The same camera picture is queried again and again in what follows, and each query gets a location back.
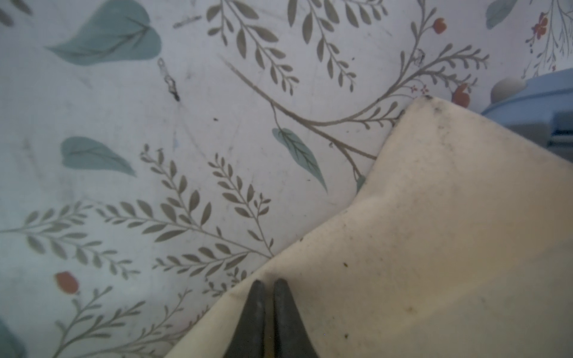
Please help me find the periwinkle blue alarm clock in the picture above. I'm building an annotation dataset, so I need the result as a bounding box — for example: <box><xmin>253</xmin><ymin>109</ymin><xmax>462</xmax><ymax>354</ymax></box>
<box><xmin>481</xmin><ymin>69</ymin><xmax>572</xmax><ymax>162</ymax></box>

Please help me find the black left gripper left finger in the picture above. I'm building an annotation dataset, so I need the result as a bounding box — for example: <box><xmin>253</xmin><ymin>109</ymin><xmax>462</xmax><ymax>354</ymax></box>
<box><xmin>223</xmin><ymin>280</ymin><xmax>266</xmax><ymax>358</ymax></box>

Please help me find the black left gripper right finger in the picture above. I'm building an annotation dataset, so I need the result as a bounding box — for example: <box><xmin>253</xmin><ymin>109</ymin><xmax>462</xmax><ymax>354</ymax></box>
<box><xmin>273</xmin><ymin>278</ymin><xmax>319</xmax><ymax>358</ymax></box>

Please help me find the cream printed canvas bag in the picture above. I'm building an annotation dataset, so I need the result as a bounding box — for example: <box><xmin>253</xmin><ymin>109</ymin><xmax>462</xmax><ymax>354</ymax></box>
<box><xmin>170</xmin><ymin>97</ymin><xmax>572</xmax><ymax>357</ymax></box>

